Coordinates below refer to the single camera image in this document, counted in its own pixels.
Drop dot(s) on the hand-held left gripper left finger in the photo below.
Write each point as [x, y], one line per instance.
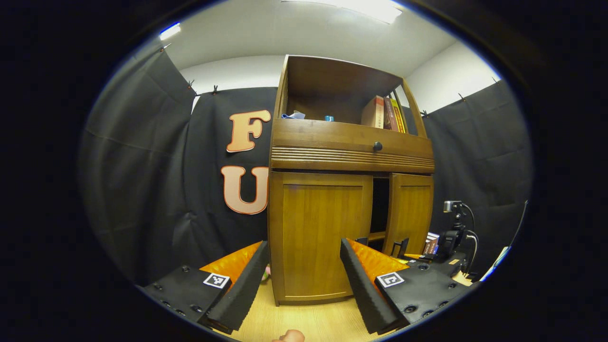
[247, 285]

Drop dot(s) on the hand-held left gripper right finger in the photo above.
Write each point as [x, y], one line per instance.
[361, 289]

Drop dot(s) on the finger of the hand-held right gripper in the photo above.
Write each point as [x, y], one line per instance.
[420, 257]

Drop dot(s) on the wooden shoe cabinet door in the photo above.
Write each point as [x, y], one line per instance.
[411, 209]
[313, 228]

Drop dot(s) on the wooden double-door shoe cabinet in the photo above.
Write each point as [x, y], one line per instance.
[332, 76]

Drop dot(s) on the wooden cabinet drawer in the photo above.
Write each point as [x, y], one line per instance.
[323, 137]

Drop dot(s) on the small printed box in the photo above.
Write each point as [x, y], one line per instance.
[431, 244]

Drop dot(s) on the yellow book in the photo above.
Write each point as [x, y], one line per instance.
[398, 117]

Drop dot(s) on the dark red book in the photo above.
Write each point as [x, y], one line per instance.
[389, 115]

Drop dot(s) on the tan book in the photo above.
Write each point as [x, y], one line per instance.
[373, 113]

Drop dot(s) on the black backdrop cloth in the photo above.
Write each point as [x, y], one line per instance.
[142, 166]

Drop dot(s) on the blue cloth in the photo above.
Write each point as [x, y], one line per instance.
[293, 115]

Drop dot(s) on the large ceiling light panel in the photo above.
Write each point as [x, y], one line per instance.
[365, 8]

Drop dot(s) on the small ceiling light panel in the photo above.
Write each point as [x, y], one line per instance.
[170, 31]

